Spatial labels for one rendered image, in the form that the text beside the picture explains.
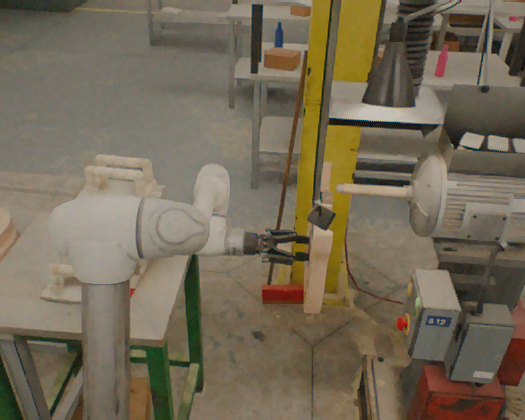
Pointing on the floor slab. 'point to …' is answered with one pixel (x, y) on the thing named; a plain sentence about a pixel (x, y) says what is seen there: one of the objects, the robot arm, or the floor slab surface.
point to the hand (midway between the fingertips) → (308, 248)
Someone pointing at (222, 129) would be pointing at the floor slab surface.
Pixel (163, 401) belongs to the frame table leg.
